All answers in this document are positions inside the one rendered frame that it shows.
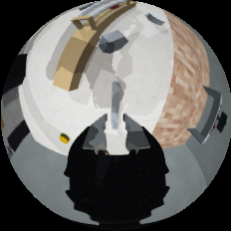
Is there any yellow disc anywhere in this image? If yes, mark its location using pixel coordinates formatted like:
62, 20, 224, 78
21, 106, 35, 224
59, 133, 70, 143

